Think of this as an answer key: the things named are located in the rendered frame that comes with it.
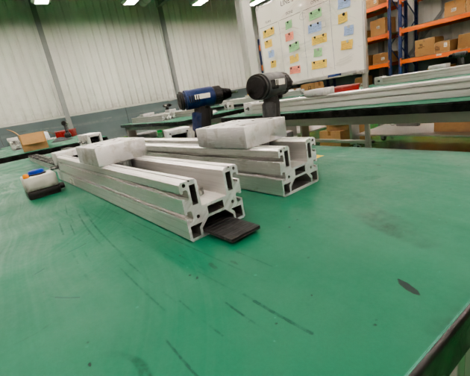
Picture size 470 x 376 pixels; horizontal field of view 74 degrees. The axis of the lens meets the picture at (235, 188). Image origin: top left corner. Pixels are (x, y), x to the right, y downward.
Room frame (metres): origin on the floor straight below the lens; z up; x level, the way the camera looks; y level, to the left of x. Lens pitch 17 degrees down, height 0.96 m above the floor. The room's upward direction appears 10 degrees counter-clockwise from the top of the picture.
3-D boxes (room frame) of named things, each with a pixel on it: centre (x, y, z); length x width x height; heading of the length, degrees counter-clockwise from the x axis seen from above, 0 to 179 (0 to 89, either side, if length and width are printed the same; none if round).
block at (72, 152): (1.09, 0.55, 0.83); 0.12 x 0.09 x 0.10; 127
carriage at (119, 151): (0.74, 0.27, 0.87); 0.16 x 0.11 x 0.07; 37
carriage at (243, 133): (0.65, -0.03, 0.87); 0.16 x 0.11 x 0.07; 37
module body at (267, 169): (0.85, 0.12, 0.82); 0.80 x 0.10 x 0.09; 37
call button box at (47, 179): (0.89, 0.54, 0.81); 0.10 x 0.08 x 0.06; 127
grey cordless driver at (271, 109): (0.83, -0.15, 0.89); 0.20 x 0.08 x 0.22; 142
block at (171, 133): (1.22, 0.19, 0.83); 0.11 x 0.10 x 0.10; 106
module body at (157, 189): (0.74, 0.27, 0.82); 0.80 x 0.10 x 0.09; 37
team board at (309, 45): (3.81, -1.09, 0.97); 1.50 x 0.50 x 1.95; 33
